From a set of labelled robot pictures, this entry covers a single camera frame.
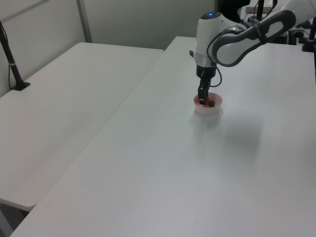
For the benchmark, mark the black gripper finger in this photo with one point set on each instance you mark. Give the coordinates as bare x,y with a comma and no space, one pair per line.
202,95
208,84

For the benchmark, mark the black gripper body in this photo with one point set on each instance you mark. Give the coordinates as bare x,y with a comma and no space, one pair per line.
206,71

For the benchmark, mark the small green object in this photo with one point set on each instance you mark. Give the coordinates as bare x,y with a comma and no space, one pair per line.
211,103

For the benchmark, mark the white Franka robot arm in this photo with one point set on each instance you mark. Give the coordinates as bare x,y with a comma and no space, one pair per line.
229,47

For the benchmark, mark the pink plastic bowl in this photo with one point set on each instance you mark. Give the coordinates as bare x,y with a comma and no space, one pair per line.
207,111

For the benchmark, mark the thin black pole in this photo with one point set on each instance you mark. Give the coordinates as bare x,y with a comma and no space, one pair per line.
260,8

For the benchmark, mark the black stand pole with clamp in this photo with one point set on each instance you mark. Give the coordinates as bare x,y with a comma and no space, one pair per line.
309,42

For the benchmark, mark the white side table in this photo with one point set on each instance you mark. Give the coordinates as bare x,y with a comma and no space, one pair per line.
61,111

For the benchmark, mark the grey partition post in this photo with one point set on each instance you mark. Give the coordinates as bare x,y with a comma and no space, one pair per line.
84,22

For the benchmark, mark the black camera pole with base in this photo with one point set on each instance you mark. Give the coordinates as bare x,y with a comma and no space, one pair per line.
13,69

